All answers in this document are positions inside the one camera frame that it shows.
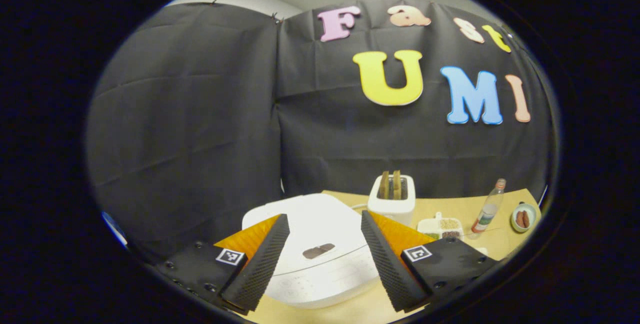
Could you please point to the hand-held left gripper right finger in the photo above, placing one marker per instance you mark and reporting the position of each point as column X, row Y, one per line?
column 390, row 269

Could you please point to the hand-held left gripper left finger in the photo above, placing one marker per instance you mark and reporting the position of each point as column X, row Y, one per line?
column 260, row 269

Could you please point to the white divided rice dish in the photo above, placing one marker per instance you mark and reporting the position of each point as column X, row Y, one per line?
column 440, row 228

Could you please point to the white rice cooker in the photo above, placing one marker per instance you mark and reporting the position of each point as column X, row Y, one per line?
column 320, row 224

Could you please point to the white toaster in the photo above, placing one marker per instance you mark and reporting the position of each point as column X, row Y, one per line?
column 392, row 209

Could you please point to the brown bread slice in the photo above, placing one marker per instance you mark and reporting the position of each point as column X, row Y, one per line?
column 384, row 186
column 396, row 185

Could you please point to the clear plastic bottle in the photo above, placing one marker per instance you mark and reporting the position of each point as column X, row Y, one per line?
column 487, row 211

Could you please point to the brown meat piece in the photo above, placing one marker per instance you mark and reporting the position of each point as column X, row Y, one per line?
column 526, row 219
column 519, row 220

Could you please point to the blue and white object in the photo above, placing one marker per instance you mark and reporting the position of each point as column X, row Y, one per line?
column 114, row 229

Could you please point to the pale green plate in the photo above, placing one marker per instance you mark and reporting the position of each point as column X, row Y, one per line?
column 531, row 211

